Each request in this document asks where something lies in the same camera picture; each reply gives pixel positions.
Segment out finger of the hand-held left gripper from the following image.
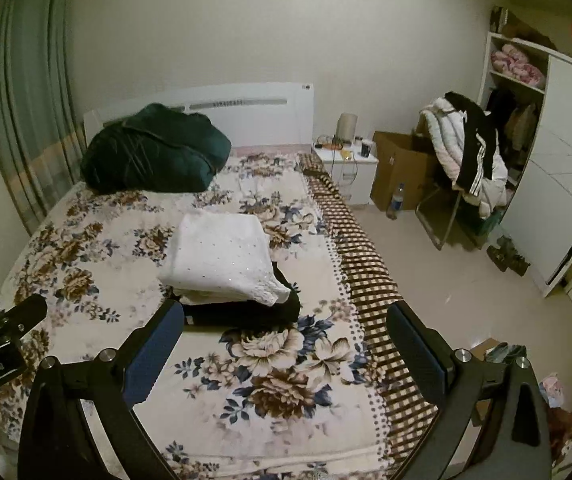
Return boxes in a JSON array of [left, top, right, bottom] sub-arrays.
[[0, 294, 48, 356]]

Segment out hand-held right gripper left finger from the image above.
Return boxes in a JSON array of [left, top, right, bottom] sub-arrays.
[[17, 299, 185, 480]]

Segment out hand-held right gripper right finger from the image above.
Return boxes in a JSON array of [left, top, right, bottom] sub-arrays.
[[386, 302, 552, 480]]

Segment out white knit sweater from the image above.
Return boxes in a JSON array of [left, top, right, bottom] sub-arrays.
[[158, 212, 293, 307]]

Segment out red brown clothes pile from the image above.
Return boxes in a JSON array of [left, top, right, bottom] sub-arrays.
[[541, 372, 572, 463]]

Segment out hanging clothes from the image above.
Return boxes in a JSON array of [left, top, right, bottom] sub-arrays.
[[486, 87, 540, 162]]

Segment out brown checkered blanket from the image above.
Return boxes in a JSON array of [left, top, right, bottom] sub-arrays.
[[297, 152, 443, 480]]

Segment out folded black garment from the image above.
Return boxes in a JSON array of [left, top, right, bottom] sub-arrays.
[[178, 262, 302, 331]]

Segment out bed with floral blanket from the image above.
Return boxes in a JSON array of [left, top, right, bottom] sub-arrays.
[[0, 152, 442, 480]]

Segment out pair of dark shoes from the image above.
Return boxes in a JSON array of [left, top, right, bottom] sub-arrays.
[[486, 235, 530, 277]]

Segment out plastic bottle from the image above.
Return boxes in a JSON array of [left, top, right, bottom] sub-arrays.
[[387, 183, 407, 221]]

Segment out large cardboard box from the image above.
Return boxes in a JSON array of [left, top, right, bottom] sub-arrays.
[[370, 131, 440, 211]]

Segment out white nightstand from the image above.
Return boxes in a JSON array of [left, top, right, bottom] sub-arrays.
[[312, 142, 379, 206]]

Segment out dark green duvet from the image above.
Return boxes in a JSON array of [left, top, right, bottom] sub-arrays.
[[80, 103, 233, 194]]

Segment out pale green curtain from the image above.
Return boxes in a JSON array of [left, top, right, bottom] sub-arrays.
[[0, 0, 87, 234]]

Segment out white wardrobe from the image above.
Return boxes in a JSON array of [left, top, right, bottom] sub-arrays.
[[476, 30, 572, 299]]

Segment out black striped jacket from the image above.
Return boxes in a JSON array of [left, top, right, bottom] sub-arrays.
[[444, 91, 500, 197]]

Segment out beige table lamp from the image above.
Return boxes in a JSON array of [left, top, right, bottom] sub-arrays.
[[337, 112, 359, 144]]

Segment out white bed headboard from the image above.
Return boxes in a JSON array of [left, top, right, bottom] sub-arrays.
[[83, 82, 315, 152]]

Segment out pink folded blanket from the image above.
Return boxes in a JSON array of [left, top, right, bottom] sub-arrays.
[[490, 44, 548, 87]]

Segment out metal frame chair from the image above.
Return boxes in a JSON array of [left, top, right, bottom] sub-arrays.
[[415, 180, 468, 251]]

